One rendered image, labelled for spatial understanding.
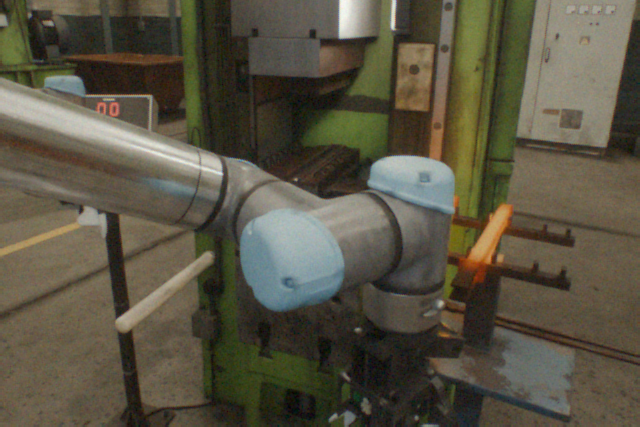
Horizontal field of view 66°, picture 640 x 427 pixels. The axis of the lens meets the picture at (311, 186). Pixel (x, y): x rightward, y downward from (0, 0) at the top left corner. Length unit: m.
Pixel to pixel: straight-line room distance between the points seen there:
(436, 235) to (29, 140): 0.32
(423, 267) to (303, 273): 0.13
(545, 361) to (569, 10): 5.42
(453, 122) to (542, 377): 0.64
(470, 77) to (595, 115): 5.12
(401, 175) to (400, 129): 0.98
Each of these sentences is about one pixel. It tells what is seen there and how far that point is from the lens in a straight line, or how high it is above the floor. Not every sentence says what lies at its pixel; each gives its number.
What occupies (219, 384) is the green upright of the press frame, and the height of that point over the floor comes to 0.08.
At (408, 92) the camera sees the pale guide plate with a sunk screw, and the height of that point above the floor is 1.23.
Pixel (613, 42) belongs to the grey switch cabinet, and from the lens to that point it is 6.36.
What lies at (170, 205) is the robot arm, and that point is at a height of 1.26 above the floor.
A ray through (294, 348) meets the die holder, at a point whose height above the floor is 0.49.
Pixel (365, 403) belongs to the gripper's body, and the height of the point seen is 1.05.
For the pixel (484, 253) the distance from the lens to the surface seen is 1.00.
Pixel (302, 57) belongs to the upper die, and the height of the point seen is 1.32.
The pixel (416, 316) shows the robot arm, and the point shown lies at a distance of 0.47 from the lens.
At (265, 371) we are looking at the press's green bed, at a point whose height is 0.38.
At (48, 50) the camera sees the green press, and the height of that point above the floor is 1.07.
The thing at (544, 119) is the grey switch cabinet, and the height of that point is 0.35.
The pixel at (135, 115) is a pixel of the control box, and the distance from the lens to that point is 1.51.
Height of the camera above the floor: 1.41
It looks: 18 degrees down
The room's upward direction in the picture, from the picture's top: 1 degrees clockwise
